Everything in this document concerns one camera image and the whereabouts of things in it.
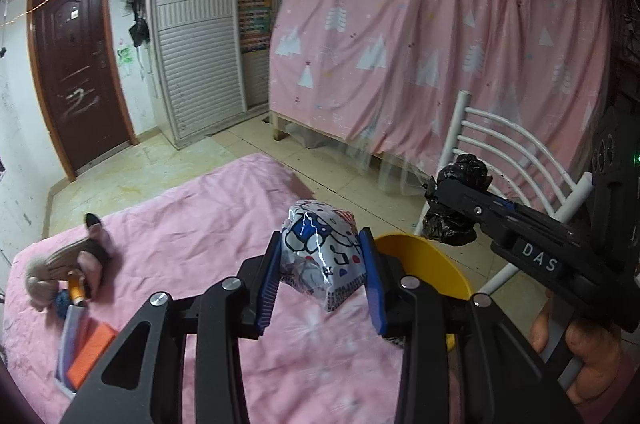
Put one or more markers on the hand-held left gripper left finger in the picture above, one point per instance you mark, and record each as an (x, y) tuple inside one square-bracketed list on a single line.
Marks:
[(267, 289)]

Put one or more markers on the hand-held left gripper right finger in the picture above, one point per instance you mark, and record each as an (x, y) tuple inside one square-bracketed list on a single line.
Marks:
[(374, 284)]

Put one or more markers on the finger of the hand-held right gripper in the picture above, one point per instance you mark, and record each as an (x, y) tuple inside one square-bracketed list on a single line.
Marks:
[(506, 205), (465, 201)]

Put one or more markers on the black plastic bag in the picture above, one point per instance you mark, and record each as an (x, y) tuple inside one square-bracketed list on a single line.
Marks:
[(462, 169)]

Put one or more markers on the yellow plastic bin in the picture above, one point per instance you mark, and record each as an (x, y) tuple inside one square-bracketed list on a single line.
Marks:
[(430, 259)]

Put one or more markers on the white blue printed snack packet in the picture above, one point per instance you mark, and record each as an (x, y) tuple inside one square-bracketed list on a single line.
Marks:
[(320, 249)]

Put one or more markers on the person's right forearm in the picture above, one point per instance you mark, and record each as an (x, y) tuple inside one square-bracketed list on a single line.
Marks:
[(625, 389)]

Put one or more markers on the person's right hand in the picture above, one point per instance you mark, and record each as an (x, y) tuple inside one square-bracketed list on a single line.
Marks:
[(595, 354)]

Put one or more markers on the white metal chair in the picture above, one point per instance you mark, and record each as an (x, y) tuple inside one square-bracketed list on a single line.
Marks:
[(467, 124)]

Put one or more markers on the pink tablecloth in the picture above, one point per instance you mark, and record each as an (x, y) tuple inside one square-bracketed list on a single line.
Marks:
[(175, 214)]

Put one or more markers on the black pink socks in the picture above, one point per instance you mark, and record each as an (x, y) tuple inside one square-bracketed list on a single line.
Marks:
[(95, 229)]

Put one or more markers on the pink tree print curtain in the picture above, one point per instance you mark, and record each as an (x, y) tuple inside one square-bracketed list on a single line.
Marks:
[(400, 29)]

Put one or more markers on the orange box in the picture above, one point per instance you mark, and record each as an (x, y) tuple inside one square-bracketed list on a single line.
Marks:
[(90, 354)]

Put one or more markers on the purple white box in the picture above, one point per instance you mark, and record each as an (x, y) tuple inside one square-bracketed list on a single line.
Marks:
[(72, 334)]

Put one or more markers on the plush doll toy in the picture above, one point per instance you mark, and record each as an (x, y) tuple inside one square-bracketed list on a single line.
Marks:
[(60, 256)]

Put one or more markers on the white louvered wardrobe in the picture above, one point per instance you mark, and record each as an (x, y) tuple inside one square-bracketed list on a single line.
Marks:
[(195, 29)]

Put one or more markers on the colourful chart poster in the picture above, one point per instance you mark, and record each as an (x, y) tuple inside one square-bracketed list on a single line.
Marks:
[(254, 18)]

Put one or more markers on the dark brown door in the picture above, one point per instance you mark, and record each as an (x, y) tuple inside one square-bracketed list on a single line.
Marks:
[(75, 69)]

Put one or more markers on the black hanging bags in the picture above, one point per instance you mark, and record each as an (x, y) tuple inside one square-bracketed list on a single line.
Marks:
[(137, 4)]

